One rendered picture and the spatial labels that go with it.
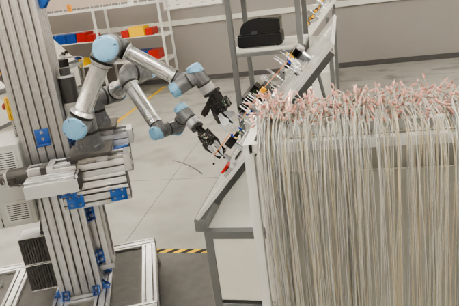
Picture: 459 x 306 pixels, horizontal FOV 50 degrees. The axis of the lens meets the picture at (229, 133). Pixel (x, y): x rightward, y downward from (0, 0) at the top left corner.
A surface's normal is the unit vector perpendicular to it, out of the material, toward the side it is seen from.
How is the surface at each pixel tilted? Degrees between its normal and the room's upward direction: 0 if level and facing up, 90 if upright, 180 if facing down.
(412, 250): 91
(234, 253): 90
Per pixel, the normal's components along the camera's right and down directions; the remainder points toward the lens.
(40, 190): 0.16, 0.28
